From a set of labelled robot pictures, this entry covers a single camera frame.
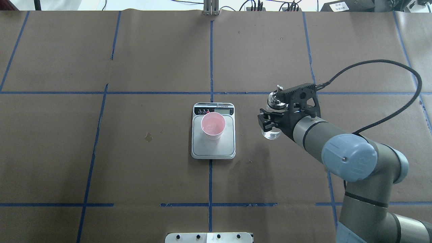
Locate aluminium frame post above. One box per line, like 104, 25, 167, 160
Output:
202, 0, 220, 16

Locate silver digital kitchen scale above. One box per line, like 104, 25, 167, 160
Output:
190, 103, 236, 160

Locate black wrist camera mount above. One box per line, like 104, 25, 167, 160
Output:
276, 83, 321, 117

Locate pink paper cup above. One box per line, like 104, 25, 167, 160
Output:
200, 112, 226, 140

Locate black box with label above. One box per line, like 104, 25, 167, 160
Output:
319, 0, 375, 12

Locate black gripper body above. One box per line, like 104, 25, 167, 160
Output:
273, 110, 304, 139

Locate clear glass sauce bottle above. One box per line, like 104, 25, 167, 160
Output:
261, 85, 288, 140

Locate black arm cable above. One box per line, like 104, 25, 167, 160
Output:
316, 59, 423, 135

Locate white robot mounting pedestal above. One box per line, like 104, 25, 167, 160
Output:
165, 232, 254, 243

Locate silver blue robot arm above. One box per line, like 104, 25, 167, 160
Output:
258, 109, 431, 243

